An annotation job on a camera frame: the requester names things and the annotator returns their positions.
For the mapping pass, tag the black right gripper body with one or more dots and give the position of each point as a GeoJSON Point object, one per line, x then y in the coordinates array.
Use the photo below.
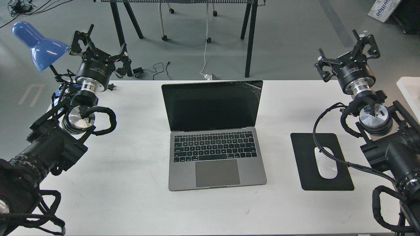
{"type": "Point", "coordinates": [353, 73]}

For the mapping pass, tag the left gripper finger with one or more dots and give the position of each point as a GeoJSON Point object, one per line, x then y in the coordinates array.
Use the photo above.
{"type": "Point", "coordinates": [122, 57]}
{"type": "Point", "coordinates": [75, 49]}

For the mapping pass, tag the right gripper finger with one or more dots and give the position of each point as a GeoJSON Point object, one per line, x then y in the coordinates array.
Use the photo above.
{"type": "Point", "coordinates": [362, 41]}
{"type": "Point", "coordinates": [333, 64]}

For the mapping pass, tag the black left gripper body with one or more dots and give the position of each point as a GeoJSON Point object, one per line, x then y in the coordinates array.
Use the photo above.
{"type": "Point", "coordinates": [95, 69]}

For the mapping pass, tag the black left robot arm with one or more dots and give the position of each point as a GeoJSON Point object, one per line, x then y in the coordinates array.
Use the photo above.
{"type": "Point", "coordinates": [57, 138]}

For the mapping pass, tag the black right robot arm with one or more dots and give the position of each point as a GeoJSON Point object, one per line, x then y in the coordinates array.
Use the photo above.
{"type": "Point", "coordinates": [391, 134]}

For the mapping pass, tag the blue desk lamp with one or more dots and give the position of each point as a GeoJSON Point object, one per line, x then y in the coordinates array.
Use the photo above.
{"type": "Point", "coordinates": [44, 51]}

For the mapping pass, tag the white cardboard box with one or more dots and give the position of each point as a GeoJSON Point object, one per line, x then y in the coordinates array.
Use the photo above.
{"type": "Point", "coordinates": [383, 9]}

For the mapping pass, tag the white side table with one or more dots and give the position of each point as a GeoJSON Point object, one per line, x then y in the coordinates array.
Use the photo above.
{"type": "Point", "coordinates": [410, 88]}

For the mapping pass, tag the black mouse pad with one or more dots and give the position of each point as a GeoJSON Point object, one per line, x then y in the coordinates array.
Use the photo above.
{"type": "Point", "coordinates": [310, 179]}

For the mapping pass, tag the white computer mouse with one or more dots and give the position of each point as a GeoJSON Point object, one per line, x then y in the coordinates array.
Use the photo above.
{"type": "Point", "coordinates": [326, 166]}

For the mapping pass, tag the black-legged background table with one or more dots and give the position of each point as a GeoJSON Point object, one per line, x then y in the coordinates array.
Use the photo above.
{"type": "Point", "coordinates": [136, 20]}

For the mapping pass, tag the grey open laptop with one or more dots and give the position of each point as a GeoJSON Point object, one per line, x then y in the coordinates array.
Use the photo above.
{"type": "Point", "coordinates": [213, 141]}

